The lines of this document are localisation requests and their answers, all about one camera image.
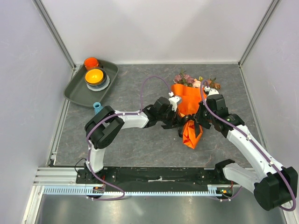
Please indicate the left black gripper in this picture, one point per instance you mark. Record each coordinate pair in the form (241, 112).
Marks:
(174, 120)

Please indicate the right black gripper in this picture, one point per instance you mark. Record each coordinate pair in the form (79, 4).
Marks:
(201, 120)

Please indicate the black ribbon with gold text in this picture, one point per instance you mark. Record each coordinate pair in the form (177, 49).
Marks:
(190, 128)

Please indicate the orange flower bouquet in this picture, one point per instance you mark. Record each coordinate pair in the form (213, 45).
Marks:
(187, 88)

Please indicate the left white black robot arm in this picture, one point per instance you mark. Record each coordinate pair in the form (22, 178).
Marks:
(102, 129)

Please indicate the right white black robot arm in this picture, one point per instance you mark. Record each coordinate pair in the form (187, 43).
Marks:
(270, 182)

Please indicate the blue ribbed vase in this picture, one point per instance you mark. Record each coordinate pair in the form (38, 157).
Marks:
(97, 107)

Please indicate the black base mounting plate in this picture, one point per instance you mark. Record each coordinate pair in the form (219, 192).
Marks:
(119, 175)

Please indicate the white plate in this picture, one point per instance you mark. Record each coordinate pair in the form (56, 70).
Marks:
(101, 87)

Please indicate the dark grey bowl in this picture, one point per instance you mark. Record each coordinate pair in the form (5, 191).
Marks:
(105, 77)

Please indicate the orange bowl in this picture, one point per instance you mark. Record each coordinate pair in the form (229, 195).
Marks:
(94, 76)

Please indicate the grey green plastic tray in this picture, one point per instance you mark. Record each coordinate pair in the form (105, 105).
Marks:
(78, 92)

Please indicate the orange plastic cup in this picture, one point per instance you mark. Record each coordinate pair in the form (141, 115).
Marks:
(91, 63)

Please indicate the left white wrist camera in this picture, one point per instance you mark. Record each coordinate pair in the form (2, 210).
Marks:
(174, 101)

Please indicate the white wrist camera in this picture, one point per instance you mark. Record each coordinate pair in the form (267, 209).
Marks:
(174, 101)
(210, 91)

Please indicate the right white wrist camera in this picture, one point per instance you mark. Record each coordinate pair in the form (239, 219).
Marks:
(210, 91)

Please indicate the grey slotted cable duct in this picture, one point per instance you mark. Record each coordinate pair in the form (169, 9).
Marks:
(100, 191)

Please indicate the right aluminium frame post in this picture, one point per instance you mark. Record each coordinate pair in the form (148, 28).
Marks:
(261, 26)

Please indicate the aluminium frame post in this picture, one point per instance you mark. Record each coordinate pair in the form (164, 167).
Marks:
(52, 28)
(261, 26)

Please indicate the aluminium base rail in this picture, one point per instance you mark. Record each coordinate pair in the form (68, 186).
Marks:
(55, 176)

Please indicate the left aluminium frame post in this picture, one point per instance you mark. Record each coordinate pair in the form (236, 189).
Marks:
(52, 28)

